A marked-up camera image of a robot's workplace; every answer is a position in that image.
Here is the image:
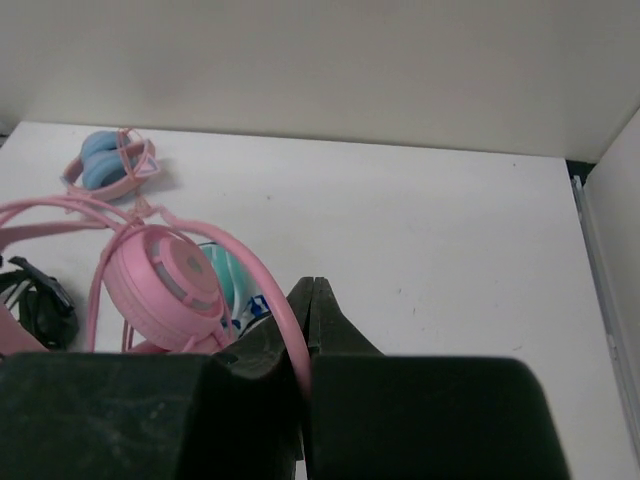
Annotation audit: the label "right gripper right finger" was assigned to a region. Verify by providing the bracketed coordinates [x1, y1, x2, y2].
[305, 277, 570, 479]

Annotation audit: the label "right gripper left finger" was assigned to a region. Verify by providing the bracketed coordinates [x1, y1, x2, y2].
[0, 276, 314, 480]

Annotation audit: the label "large pink headphones with cable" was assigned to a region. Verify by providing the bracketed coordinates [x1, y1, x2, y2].
[1, 195, 311, 395]

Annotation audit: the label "black on-ear headphones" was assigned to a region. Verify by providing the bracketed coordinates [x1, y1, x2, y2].
[1, 256, 79, 351]

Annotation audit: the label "teal white headphones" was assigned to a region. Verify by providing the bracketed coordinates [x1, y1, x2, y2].
[199, 242, 271, 338]

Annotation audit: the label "pink blue cat-ear headphones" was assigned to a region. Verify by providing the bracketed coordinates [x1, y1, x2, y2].
[61, 128, 161, 202]

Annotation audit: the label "aluminium rail frame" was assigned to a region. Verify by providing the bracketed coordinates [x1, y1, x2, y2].
[566, 160, 639, 470]

